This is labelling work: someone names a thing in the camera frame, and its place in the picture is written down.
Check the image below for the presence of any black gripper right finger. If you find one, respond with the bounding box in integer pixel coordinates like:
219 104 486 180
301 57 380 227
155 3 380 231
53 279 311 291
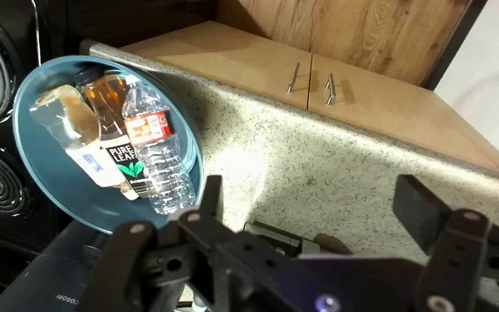
391 173 499 312

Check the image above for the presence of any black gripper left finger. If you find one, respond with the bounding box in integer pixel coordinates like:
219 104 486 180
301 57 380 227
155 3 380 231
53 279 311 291
77 173 245 312

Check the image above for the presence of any bagged food packet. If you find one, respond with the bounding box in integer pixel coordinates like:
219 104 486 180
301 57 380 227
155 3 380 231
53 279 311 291
27 83 141 203

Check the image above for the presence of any blue bowl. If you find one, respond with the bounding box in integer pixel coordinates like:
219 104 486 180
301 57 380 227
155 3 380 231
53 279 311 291
11 54 205 236

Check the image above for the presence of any black cylindrical appliance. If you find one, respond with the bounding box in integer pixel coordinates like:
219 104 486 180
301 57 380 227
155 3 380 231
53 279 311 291
0 218 117 312

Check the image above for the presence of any black electric stove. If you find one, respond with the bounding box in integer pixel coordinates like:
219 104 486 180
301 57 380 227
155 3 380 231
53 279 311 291
0 0 219 291

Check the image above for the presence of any metal lower cabinet handle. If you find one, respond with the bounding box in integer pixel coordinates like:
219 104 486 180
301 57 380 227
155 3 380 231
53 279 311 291
323 71 337 107
285 61 301 95

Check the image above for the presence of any metal oven door handle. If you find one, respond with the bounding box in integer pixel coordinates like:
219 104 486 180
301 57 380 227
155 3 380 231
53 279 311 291
27 0 44 66

